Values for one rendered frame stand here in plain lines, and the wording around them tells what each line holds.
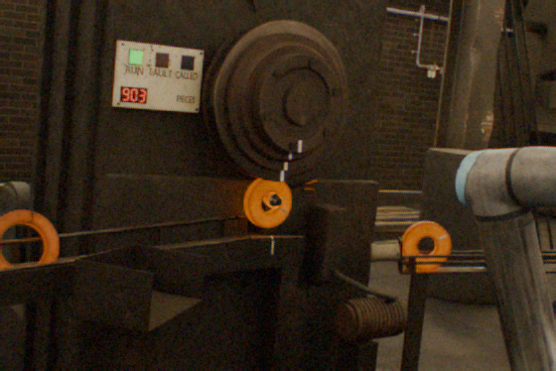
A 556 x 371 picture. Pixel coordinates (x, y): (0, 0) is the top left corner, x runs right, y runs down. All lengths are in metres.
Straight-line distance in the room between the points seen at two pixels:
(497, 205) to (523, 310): 0.23
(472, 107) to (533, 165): 5.01
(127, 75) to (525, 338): 1.27
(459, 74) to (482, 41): 0.37
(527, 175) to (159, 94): 1.17
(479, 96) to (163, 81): 4.50
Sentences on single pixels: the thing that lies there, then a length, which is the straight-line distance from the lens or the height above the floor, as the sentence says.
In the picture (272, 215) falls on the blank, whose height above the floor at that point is 0.77.
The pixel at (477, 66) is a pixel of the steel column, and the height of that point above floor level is 1.47.
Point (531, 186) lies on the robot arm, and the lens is 1.65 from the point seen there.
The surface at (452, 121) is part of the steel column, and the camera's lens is 6.91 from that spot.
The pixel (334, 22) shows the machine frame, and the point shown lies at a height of 1.38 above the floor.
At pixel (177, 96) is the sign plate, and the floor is 1.10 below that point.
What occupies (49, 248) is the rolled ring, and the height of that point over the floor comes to 0.69.
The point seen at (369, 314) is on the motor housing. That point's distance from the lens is 2.62.
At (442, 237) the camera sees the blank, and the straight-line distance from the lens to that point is 2.72.
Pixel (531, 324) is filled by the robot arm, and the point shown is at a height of 0.73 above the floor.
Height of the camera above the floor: 1.15
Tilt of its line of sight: 6 degrees down
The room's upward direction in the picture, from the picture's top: 5 degrees clockwise
